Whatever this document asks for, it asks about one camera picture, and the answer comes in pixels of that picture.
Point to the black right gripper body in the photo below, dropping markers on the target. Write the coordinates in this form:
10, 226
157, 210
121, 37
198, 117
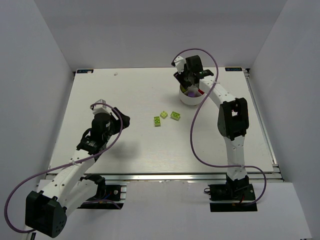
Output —
184, 80

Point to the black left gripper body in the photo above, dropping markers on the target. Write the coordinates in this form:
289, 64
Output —
116, 122

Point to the purple butterfly lego brick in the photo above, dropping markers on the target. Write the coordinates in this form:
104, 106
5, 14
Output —
192, 94

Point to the light green lego long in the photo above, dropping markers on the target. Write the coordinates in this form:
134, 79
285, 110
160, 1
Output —
157, 121

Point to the light green lego brick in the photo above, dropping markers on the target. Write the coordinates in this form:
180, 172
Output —
175, 115

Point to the light green lego small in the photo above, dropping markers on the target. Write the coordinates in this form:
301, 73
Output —
163, 114

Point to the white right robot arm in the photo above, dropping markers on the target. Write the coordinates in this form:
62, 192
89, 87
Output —
233, 117

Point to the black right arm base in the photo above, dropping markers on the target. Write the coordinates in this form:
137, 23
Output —
221, 199

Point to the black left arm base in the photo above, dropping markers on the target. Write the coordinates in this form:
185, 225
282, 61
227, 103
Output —
108, 195

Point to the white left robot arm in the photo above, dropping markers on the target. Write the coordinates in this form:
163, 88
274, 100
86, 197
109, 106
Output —
47, 210

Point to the white round divided container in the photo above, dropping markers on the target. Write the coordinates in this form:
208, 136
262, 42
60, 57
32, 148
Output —
190, 101

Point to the blue table label right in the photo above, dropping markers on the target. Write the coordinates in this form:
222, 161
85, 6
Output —
233, 69

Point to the blue table label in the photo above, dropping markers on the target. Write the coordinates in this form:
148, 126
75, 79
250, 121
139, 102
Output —
233, 69
84, 71

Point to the blue table label left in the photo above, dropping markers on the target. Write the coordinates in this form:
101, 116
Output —
84, 71

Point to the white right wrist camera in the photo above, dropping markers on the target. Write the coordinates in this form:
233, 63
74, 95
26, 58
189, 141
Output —
179, 63

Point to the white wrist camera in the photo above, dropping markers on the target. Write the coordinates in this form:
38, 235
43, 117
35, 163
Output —
179, 63
100, 107

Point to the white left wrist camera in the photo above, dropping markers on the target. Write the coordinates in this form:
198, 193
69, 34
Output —
100, 107

